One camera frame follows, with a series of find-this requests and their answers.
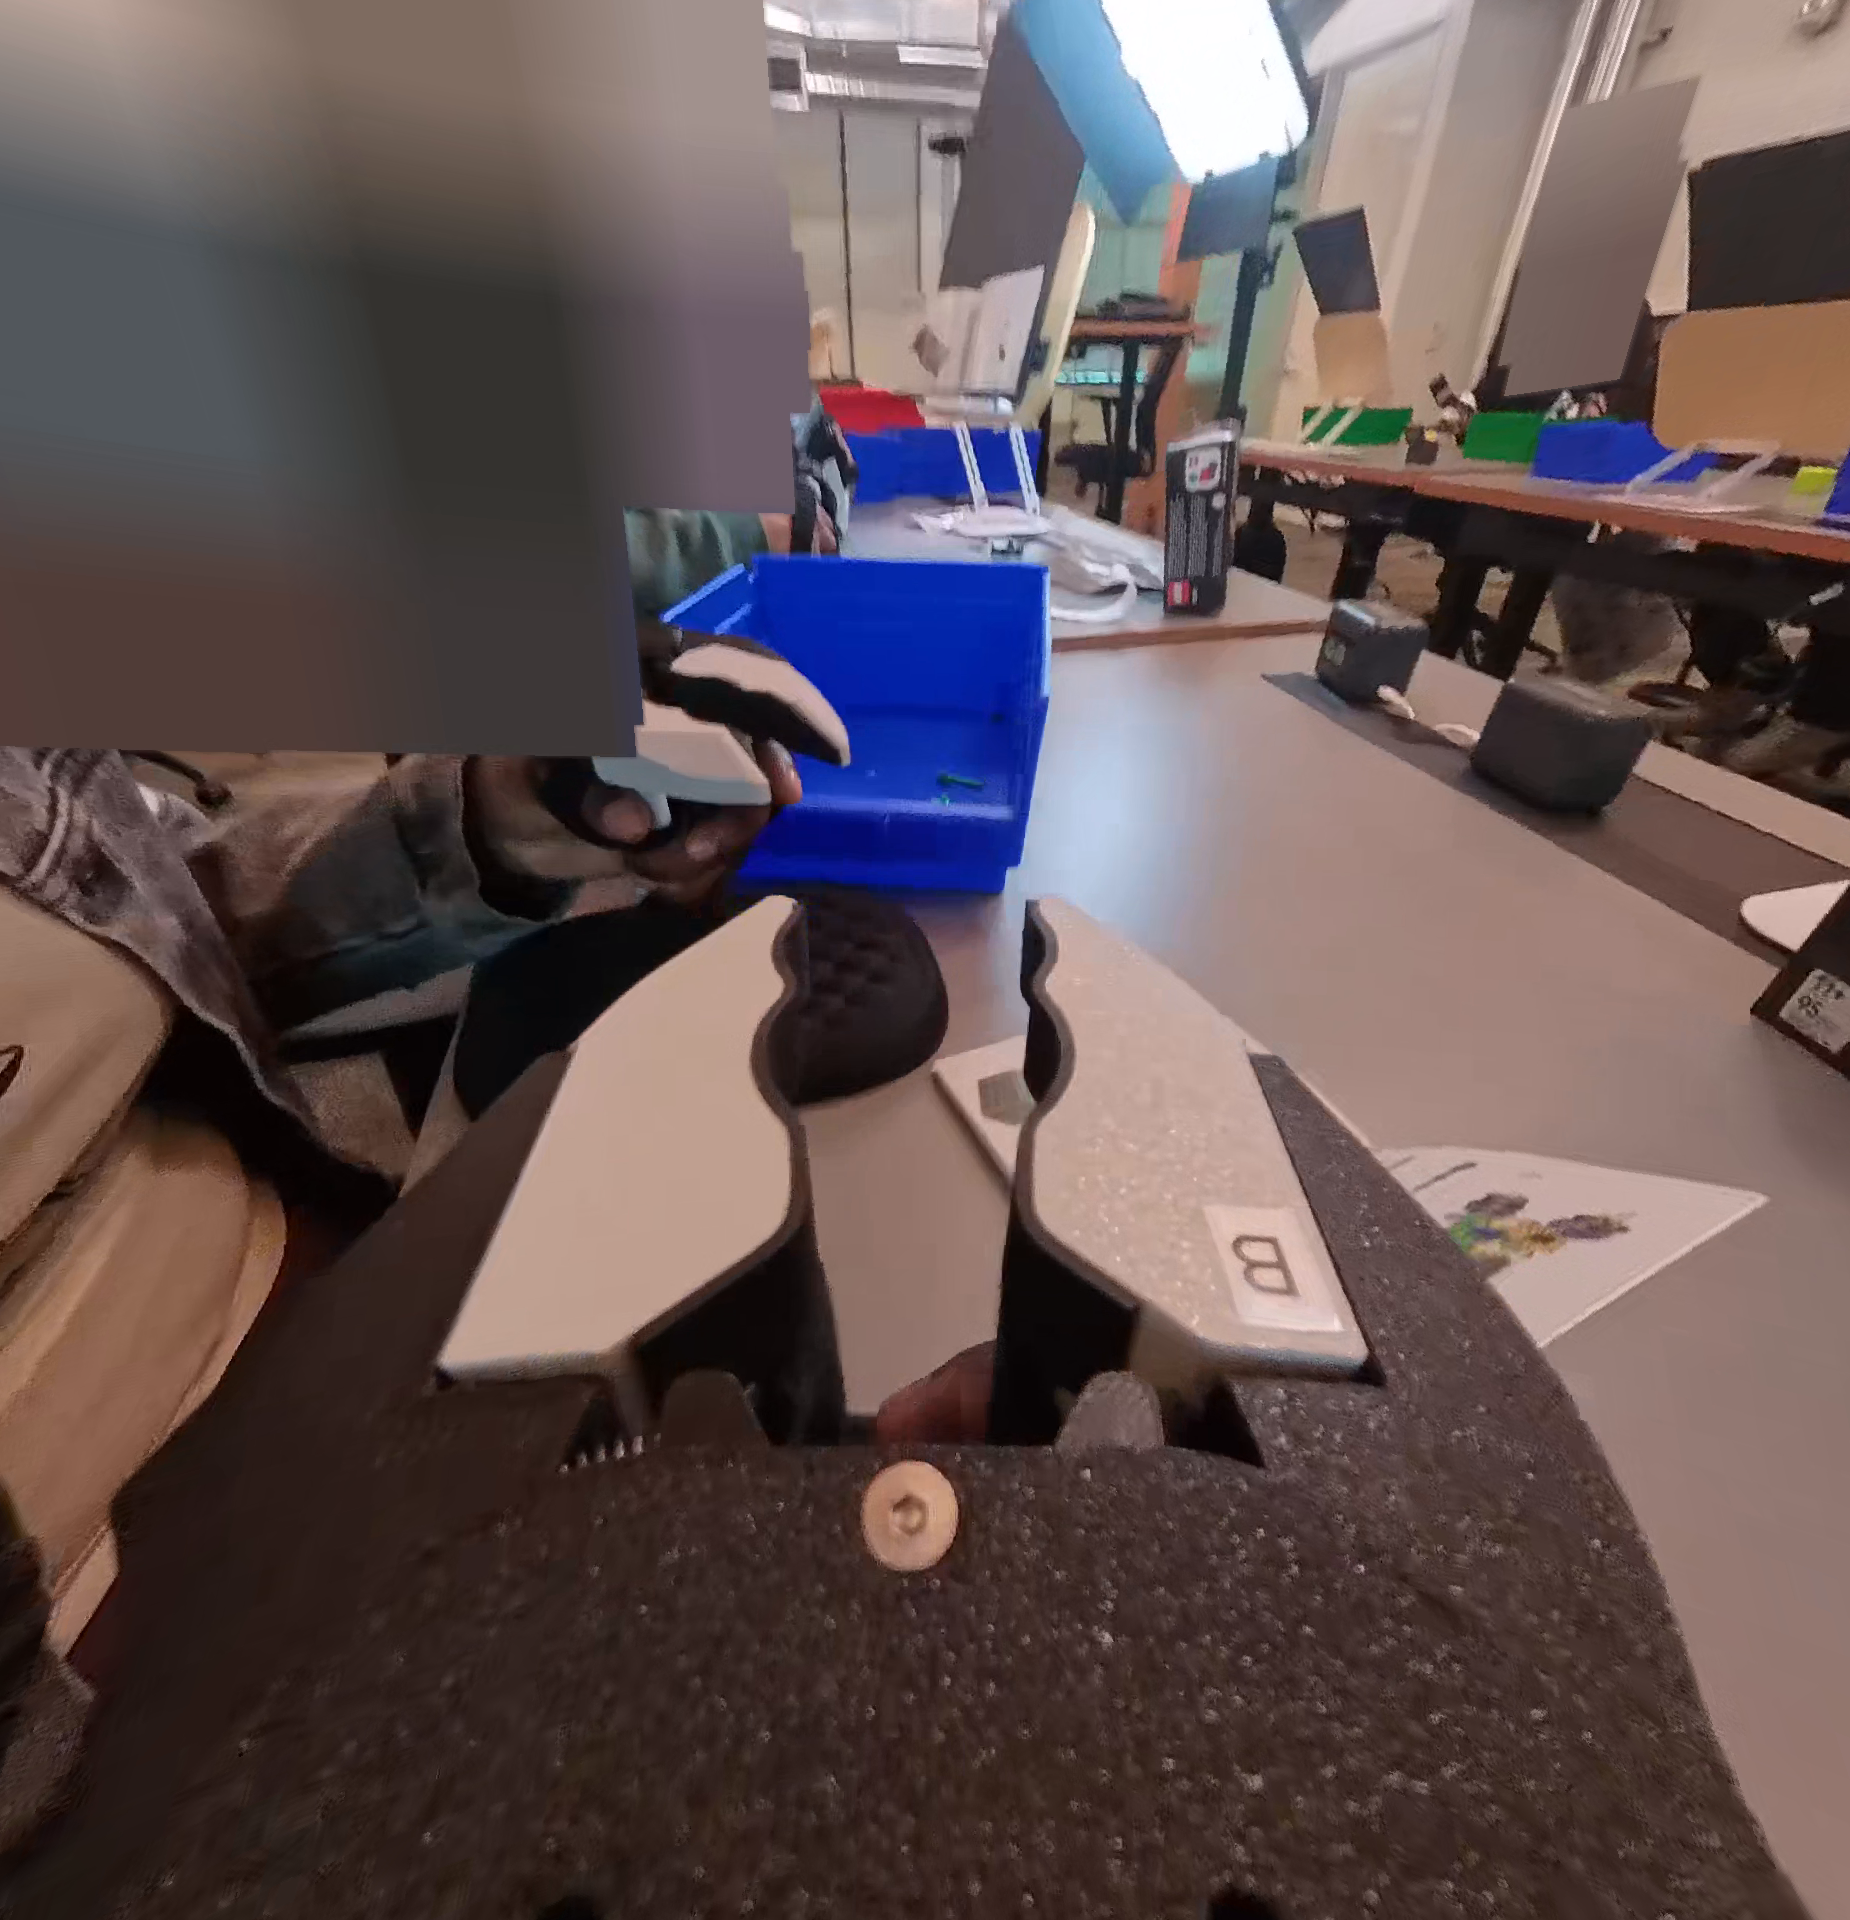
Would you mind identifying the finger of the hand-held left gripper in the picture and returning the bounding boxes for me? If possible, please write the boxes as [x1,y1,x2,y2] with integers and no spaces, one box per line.
[640,631,853,769]

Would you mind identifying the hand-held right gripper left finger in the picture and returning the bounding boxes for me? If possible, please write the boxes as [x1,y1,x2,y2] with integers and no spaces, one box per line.
[434,895,810,1385]

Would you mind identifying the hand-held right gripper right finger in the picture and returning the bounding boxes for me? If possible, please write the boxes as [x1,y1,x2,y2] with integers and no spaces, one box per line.
[1014,897,1388,1385]

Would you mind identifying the person's left forearm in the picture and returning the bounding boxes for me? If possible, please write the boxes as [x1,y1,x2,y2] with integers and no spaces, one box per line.
[257,751,642,1037]

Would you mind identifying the another person's forearm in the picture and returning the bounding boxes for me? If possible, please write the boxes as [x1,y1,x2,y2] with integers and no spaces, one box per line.
[625,507,800,579]

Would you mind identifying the grey desk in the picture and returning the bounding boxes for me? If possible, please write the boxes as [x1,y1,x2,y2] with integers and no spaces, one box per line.
[797,496,1850,1920]

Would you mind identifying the wooden background desk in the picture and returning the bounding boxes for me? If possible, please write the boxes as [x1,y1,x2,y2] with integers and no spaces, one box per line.
[1237,437,1850,572]

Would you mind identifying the person's left hand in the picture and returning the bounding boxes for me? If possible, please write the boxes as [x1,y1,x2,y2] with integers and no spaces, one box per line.
[467,742,806,910]

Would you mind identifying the blue plastic bin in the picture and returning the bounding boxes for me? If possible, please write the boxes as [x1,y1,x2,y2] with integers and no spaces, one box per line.
[663,556,1050,898]
[849,427,1045,505]
[1532,422,1669,484]

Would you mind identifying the black quilted pad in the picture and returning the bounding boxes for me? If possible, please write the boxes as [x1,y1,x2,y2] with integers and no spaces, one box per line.
[766,895,951,1111]

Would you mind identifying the white paper bags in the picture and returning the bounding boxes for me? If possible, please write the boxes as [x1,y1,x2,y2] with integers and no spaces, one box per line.
[913,502,1167,624]

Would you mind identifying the instruction booklet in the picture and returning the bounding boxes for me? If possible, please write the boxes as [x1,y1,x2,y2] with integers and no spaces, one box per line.
[931,1035,1767,1347]

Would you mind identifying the black upright carton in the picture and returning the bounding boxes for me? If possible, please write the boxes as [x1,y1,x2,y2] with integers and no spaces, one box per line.
[1164,425,1243,618]

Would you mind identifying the beige shirt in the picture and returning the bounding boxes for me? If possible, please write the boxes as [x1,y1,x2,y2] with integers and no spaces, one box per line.
[0,870,289,1636]

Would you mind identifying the small grey cube device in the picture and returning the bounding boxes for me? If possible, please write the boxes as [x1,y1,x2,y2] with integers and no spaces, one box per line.
[1315,600,1430,705]

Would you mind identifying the grey flat panel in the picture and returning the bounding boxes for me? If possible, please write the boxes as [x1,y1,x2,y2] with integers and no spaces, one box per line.
[940,15,1088,295]
[1498,77,1697,400]

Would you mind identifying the grey denim jacket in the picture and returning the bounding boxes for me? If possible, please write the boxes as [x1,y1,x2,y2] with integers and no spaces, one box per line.
[0,744,266,1143]

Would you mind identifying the large grey cube device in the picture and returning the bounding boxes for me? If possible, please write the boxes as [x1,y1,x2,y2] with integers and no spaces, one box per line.
[1469,676,1654,818]

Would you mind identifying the white stand base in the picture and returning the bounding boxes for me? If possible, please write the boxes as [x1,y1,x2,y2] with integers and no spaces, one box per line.
[1739,876,1850,957]

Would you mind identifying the black box with label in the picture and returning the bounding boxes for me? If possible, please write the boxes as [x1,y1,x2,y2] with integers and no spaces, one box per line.
[1751,849,1850,1113]

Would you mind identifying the bright light panel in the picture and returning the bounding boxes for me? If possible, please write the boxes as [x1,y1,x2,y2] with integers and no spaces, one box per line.
[1096,0,1313,186]

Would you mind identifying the tan cardboard board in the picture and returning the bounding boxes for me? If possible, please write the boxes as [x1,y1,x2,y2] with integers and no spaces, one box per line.
[1651,299,1850,459]

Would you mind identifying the black flat panel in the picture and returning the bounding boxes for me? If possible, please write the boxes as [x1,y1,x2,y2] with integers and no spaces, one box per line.
[1687,119,1850,318]

